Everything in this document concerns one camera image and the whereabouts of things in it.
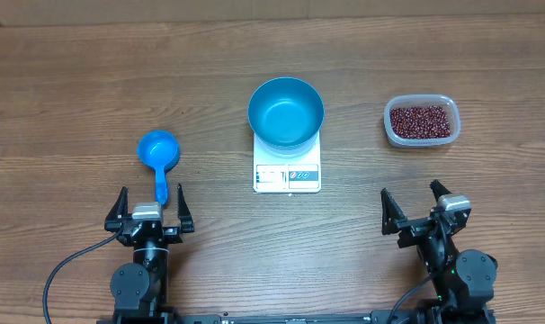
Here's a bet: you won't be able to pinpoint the blue plastic measuring scoop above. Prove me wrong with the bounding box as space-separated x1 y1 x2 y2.
137 130 181 205

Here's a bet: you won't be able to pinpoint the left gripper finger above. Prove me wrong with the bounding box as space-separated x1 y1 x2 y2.
177 184 193 224
105 186 128 221

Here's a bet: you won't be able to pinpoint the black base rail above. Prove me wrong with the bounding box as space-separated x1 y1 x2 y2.
96 310 496 324

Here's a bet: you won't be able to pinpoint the blue metal bowl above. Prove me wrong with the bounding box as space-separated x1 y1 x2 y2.
247 76 326 149

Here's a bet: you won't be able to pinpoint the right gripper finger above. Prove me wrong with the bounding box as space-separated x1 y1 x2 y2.
380 188 407 235
430 179 451 202

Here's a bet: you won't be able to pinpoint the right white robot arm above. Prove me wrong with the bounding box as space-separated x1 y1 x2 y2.
380 180 498 323

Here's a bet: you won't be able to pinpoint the white digital kitchen scale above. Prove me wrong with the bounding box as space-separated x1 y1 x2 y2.
253 132 322 194

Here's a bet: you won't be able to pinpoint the red beans in container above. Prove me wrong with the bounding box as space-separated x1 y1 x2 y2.
389 105 451 140

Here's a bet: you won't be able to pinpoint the clear plastic food container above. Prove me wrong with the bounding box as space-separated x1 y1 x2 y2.
383 94 461 148

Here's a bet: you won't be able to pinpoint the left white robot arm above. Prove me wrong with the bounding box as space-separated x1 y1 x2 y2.
104 185 194 323

